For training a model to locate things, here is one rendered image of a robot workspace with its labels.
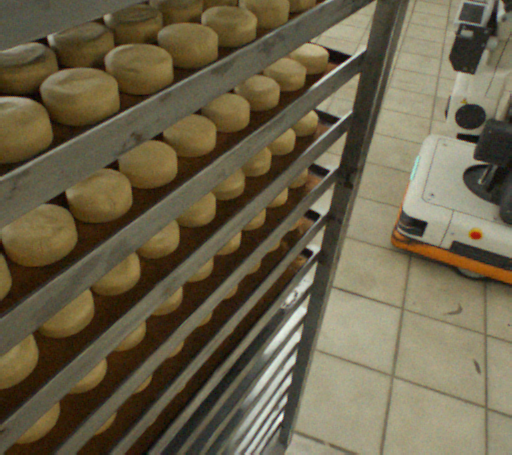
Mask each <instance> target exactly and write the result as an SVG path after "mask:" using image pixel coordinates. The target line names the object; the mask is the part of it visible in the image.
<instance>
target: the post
mask: <svg viewBox="0 0 512 455"><path fill-rule="evenodd" d="M408 4H409V0H377V3H376V7H375V13H374V17H373V18H372V22H371V27H370V32H369V37H368V41H367V46H366V51H365V56H364V60H363V63H362V66H361V70H360V76H359V80H358V84H357V90H356V94H355V99H354V104H353V109H352V110H351V113H350V119H349V123H348V127H347V133H346V137H345V142H344V147H343V152H342V156H341V160H340V166H338V170H337V175H336V180H335V185H334V189H333V195H332V199H331V203H330V208H329V213H328V218H327V222H326V228H324V232H323V237H322V242H321V246H320V251H319V255H318V261H317V265H316V270H315V275H314V280H313V284H312V289H311V294H310V298H309V304H307V308H306V313H305V317H304V323H303V327H302V331H301V337H300V341H299V346H298V351H297V356H296V360H295V366H294V370H293V374H292V380H291V384H289V390H288V394H287V399H286V404H285V409H284V413H283V418H282V423H281V427H280V433H279V437H278V440H279V442H280V443H282V444H283V445H284V446H286V449H287V448H289V446H290V444H291V443H292V438H293V434H294V431H295V426H296V422H297V418H298V414H299V410H300V406H301V401H302V398H303V394H305V393H304V390H306V385H307V382H308V378H309V373H310V369H311V366H312V362H313V357H314V353H315V350H316V345H317V341H318V337H319V334H320V329H321V325H323V321H324V318H325V313H326V309H327V306H328V301H329V297H330V293H331V290H332V285H333V281H334V277H335V274H336V269H337V265H338V261H340V258H341V253H342V249H343V245H344V242H345V237H346V233H347V229H348V226H349V221H350V217H351V213H352V210H353V205H354V201H356V197H357V194H358V189H359V185H360V181H361V177H362V173H363V169H364V166H365V161H366V157H367V153H369V150H370V145H371V141H372V137H373V134H374V129H375V125H376V121H377V117H378V113H379V112H380V109H381V105H382V101H383V97H384V93H385V88H386V85H387V81H388V76H389V72H391V69H392V65H393V60H394V56H395V53H396V48H397V44H398V40H399V36H401V32H402V28H403V24H404V20H405V16H406V11H407V8H408Z"/></svg>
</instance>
